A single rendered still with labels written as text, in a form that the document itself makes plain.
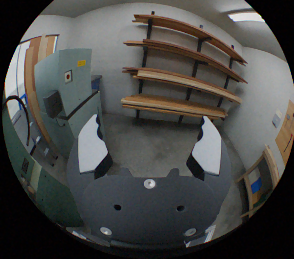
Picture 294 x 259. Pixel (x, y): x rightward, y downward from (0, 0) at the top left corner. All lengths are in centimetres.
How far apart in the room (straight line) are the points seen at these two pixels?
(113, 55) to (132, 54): 39
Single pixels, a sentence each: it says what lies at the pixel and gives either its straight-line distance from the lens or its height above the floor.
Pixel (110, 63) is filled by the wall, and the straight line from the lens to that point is 203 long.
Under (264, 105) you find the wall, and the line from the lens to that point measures 255.
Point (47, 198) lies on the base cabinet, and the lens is 91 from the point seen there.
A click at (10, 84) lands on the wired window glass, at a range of 224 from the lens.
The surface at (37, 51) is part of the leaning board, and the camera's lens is 228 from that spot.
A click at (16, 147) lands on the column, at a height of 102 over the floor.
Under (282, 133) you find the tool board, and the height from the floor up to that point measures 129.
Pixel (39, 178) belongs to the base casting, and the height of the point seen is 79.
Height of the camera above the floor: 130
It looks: 31 degrees down
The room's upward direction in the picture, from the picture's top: 9 degrees clockwise
